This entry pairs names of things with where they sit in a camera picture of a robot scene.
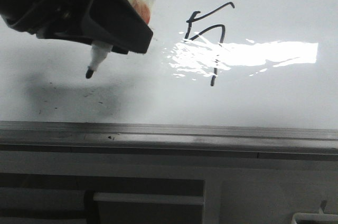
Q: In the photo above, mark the white whiteboard with metal frame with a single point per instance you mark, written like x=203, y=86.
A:
x=219, y=74

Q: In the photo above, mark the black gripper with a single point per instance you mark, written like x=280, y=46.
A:
x=69, y=20

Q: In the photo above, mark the white whiteboard marker with tape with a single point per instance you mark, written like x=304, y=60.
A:
x=97, y=57

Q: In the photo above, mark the white plastic tray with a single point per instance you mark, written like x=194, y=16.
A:
x=319, y=217

